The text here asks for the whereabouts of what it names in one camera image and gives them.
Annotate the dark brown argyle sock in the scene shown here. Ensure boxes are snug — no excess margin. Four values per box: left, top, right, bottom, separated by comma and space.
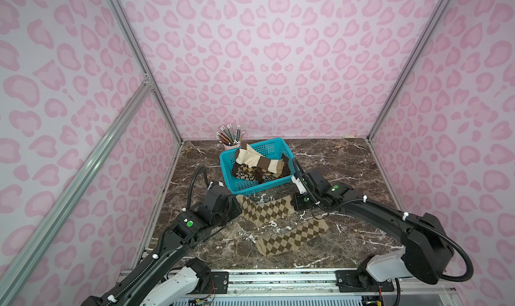
231, 162, 263, 183

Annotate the cream brown striped sock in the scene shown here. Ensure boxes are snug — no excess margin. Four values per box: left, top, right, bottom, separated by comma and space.
235, 144, 291, 184

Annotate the teal plastic basket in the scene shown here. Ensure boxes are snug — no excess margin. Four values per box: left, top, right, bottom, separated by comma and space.
219, 138, 295, 196

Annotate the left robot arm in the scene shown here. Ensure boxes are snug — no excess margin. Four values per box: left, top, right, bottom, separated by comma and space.
83, 181, 242, 305

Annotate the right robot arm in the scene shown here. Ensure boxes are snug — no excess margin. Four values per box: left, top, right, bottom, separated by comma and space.
292, 160, 474, 289

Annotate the pink cup of pencils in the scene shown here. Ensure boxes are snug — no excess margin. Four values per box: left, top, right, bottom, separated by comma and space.
216, 124, 244, 150

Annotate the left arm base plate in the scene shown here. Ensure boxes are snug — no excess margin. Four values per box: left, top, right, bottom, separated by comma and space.
198, 271, 229, 294

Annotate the aluminium mounting rail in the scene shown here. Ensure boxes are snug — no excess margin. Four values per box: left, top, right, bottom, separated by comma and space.
175, 268, 462, 305

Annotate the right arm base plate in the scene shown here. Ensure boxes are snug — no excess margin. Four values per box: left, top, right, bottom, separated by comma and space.
335, 270, 395, 293

